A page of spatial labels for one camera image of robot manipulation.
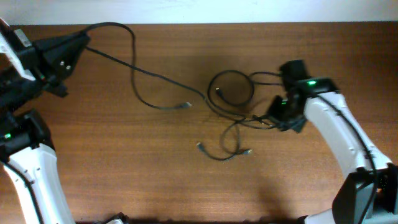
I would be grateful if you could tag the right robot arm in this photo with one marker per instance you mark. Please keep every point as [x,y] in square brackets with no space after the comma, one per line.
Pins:
[369,192]

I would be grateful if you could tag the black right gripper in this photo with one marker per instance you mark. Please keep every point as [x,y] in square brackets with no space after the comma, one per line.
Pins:
[288,124]

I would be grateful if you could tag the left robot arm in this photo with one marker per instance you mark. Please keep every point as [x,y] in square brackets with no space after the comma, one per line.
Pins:
[27,152]

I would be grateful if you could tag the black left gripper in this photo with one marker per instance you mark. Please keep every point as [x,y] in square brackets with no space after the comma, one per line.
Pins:
[66,62]

